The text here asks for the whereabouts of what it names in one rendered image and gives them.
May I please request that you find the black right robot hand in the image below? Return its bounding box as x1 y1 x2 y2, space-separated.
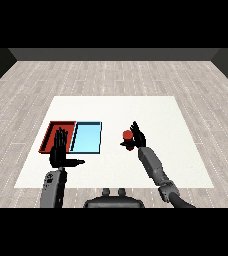
119 120 147 149

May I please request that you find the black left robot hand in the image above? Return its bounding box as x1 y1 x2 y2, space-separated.
49 127 86 169

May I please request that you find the small red can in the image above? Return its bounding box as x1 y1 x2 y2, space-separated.
122 129 136 152

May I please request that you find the red shallow open box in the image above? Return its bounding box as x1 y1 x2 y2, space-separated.
38 120 77 155

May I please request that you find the light blue shallow open box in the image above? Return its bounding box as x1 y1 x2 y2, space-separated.
68 121 103 155

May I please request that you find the dark grey robot body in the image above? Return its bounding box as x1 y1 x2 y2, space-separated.
83 188 146 209

